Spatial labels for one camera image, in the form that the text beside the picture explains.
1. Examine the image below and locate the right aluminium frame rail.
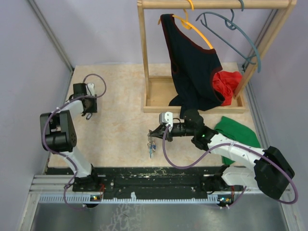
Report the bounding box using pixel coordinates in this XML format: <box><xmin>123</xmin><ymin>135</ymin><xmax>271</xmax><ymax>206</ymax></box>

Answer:
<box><xmin>245</xmin><ymin>9</ymin><xmax>278</xmax><ymax>148</ymax></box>

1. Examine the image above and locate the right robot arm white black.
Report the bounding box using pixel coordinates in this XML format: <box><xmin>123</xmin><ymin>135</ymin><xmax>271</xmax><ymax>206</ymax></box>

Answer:
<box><xmin>148</xmin><ymin>109</ymin><xmax>298</xmax><ymax>201</ymax></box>

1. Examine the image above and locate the green cloth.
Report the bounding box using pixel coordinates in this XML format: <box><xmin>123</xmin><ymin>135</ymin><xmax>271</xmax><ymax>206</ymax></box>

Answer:
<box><xmin>213</xmin><ymin>115</ymin><xmax>261</xmax><ymax>166</ymax></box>

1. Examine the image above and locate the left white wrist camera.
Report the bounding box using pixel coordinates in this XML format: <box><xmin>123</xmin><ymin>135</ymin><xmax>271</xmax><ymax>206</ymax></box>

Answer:
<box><xmin>86</xmin><ymin>83</ymin><xmax>95</xmax><ymax>96</ymax></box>

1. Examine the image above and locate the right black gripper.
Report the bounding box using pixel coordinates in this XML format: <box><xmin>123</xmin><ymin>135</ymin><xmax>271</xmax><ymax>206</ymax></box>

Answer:
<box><xmin>150</xmin><ymin>122</ymin><xmax>195</xmax><ymax>142</ymax></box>

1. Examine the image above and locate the navy tank top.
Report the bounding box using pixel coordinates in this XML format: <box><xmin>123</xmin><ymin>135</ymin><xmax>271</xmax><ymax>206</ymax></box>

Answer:
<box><xmin>160</xmin><ymin>14</ymin><xmax>225</xmax><ymax>119</ymax></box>

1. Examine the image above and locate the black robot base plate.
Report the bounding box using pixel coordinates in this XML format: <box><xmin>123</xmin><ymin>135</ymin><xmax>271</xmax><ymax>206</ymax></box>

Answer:
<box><xmin>45</xmin><ymin>165</ymin><xmax>241</xmax><ymax>199</ymax></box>

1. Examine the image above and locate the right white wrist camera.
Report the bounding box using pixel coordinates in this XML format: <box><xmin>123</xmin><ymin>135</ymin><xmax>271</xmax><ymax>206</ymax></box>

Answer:
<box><xmin>159</xmin><ymin>112</ymin><xmax>173</xmax><ymax>127</ymax></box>

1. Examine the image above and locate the aluminium frame rail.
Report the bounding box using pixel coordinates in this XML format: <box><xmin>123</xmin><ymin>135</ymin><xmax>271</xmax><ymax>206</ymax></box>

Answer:
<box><xmin>245</xmin><ymin>9</ymin><xmax>278</xmax><ymax>148</ymax></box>
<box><xmin>26</xmin><ymin>0</ymin><xmax>74</xmax><ymax>73</ymax></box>

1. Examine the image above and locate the left aluminium frame rail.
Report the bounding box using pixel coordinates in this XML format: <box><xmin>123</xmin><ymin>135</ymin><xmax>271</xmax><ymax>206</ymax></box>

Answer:
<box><xmin>26</xmin><ymin>0</ymin><xmax>74</xmax><ymax>73</ymax></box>

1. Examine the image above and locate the wooden clothes rack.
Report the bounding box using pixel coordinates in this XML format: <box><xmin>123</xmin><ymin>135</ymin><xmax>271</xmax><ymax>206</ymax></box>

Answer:
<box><xmin>137</xmin><ymin>0</ymin><xmax>296</xmax><ymax>114</ymax></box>

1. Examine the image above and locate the grey slotted cable duct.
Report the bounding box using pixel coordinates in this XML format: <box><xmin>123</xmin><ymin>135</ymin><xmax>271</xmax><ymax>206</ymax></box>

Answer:
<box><xmin>38</xmin><ymin>191</ymin><xmax>244</xmax><ymax>205</ymax></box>

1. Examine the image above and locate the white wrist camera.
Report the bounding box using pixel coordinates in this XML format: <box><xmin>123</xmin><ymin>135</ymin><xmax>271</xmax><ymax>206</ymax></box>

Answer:
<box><xmin>159</xmin><ymin>112</ymin><xmax>173</xmax><ymax>127</ymax></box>
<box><xmin>86</xmin><ymin>83</ymin><xmax>95</xmax><ymax>96</ymax></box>

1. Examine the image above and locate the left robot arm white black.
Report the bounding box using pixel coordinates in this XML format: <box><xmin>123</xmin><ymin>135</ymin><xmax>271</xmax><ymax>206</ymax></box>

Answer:
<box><xmin>40</xmin><ymin>83</ymin><xmax>100</xmax><ymax>192</ymax></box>

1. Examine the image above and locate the red cloth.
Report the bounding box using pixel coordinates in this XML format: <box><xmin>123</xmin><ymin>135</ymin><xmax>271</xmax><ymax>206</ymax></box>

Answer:
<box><xmin>213</xmin><ymin>71</ymin><xmax>242</xmax><ymax>106</ymax></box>

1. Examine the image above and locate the grey-blue clothes hanger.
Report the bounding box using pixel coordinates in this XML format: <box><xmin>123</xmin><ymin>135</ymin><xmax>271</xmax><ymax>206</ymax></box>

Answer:
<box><xmin>195</xmin><ymin>9</ymin><xmax>262</xmax><ymax>73</ymax></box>

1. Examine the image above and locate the metal disc with keyrings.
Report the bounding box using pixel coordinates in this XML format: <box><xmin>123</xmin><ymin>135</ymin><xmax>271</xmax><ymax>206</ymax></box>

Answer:
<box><xmin>147</xmin><ymin>133</ymin><xmax>156</xmax><ymax>149</ymax></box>

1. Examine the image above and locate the yellow clothes hanger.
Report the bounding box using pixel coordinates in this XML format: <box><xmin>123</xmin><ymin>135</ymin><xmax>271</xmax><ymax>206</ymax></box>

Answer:
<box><xmin>172</xmin><ymin>9</ymin><xmax>213</xmax><ymax>49</ymax></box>

